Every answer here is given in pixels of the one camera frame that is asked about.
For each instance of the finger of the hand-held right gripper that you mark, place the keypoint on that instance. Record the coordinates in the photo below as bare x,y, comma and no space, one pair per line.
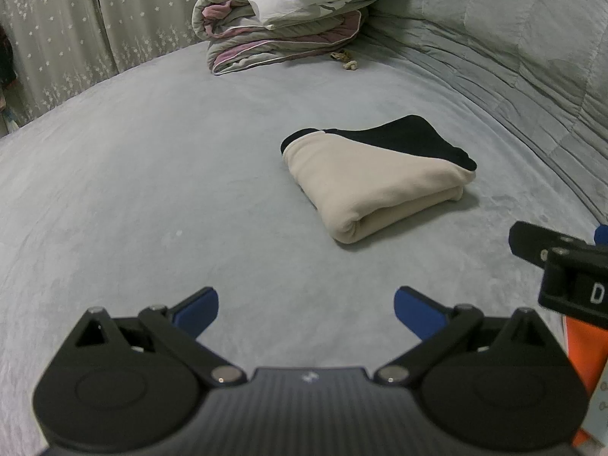
532,242
602,235

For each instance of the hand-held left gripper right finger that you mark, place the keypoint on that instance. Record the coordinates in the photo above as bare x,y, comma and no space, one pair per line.
418,311

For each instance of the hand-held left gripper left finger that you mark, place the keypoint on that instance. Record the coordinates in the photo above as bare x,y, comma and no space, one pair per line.
199,311

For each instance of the cream and black raglan shirt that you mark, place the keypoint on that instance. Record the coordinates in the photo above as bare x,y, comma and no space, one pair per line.
370,180

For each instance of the orange book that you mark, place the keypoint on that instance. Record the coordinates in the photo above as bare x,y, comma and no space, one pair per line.
582,346

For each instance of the pale sticker sheet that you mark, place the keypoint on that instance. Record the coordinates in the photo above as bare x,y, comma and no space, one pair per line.
598,403

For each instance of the grey quilted headboard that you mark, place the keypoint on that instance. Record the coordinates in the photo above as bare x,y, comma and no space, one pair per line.
513,57

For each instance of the folded grey and pink quilt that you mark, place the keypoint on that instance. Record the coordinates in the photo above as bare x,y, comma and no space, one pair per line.
266,42

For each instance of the grey star-patterned curtain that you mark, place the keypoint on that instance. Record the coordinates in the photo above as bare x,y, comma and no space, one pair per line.
71,33

